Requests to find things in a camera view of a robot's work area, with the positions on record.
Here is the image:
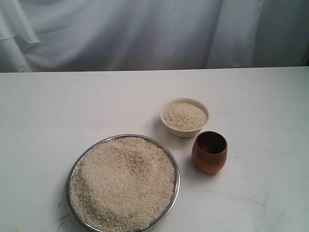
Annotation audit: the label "brown wooden cup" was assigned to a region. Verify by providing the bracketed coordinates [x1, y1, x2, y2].
[191, 131, 228, 174]

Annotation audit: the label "round steel tray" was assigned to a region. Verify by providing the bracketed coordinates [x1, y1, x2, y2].
[65, 134, 181, 232]

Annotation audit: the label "beige granular contents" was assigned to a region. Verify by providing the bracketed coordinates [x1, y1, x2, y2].
[163, 102, 207, 131]

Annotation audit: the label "cream ceramic bowl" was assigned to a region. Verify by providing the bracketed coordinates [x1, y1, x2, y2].
[160, 98, 209, 138]

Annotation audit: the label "greenish-grey granular food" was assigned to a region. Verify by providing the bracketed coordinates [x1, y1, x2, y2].
[70, 136, 175, 232]

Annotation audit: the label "white cloth backdrop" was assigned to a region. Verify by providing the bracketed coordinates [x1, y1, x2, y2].
[0, 0, 309, 73]

